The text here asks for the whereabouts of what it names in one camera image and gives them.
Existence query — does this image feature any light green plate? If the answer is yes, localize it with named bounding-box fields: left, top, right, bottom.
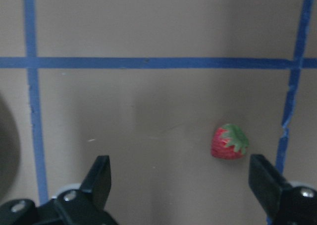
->
left=0, top=97, right=20, bottom=200

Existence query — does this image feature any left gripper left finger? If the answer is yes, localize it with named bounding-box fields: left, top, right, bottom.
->
left=54, top=156, right=116, bottom=225

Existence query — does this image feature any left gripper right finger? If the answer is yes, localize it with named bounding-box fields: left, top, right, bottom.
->
left=248, top=154, right=317, bottom=225

